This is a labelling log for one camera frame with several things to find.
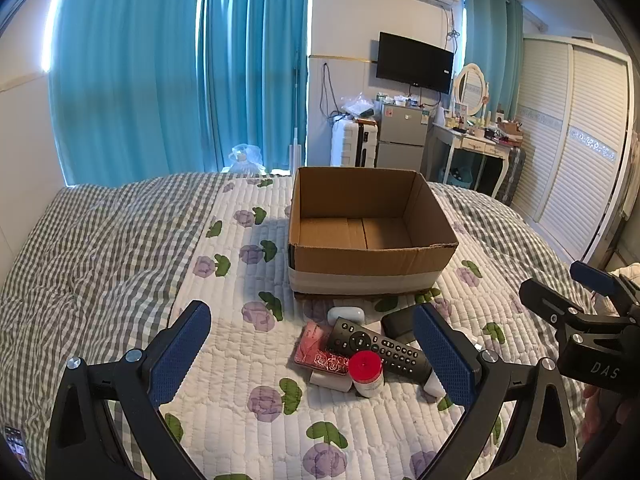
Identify white suitcase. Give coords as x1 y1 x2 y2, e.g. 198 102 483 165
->
330 119 381 168

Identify white dressing table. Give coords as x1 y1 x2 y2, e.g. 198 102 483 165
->
425 122 521 200

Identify small white box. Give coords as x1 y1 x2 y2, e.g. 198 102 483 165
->
309 370 353 393

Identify wide teal curtain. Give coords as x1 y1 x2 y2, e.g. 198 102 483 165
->
47 0 206 186

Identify black smartphone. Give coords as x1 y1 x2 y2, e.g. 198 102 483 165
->
2 425 29 467

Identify clear water jug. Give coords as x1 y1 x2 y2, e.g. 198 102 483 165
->
222 144 264 177

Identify narrow teal curtain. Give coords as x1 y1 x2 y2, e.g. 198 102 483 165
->
199 0 312 173

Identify white floral quilt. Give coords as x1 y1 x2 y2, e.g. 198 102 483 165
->
165 172 596 480

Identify group of cosmetics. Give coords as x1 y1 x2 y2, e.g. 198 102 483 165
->
442 105 524 147

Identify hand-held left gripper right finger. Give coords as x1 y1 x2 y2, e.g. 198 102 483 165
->
412 302 583 480

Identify small black box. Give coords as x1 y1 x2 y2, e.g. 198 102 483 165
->
381 310 420 341

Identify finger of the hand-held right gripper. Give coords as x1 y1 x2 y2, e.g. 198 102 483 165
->
569 259 627 307
518 278 609 334

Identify clear plastic bags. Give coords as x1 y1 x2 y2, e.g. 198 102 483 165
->
342 92 379 121

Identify black wall television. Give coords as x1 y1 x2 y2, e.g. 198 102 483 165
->
376 31 455 95

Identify white plastic bottle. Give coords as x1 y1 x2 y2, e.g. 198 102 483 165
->
422 375 454 409

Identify red lid white bottle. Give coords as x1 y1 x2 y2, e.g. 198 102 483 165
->
347 351 386 398

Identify white louvred wardrobe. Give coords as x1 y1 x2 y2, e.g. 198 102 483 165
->
502 35 636 267

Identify oval white mirror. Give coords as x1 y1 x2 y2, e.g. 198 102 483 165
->
452 63 489 115

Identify silver small fridge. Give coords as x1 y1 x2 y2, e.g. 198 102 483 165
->
375 101 430 171

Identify silver suitcase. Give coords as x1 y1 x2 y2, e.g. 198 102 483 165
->
492 145 527 206

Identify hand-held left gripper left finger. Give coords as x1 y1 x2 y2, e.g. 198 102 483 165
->
45 300 213 480

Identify dark wall cable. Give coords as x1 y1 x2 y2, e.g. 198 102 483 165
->
320 62 342 122

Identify teal curtain beside wardrobe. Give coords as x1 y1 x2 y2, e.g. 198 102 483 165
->
460 0 524 118

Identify blue plastic basket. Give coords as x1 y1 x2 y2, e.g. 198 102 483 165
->
442 165 474 187

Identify pink floral case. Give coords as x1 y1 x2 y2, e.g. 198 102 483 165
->
294 322 351 376

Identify black remote control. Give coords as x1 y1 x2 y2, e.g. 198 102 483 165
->
326 316 433 378

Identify person's right hand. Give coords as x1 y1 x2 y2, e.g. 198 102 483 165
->
581 384 622 449

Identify brown cardboard box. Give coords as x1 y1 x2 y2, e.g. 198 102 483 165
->
287 166 460 302

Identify white earbuds case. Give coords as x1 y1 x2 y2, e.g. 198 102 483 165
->
327 306 367 328

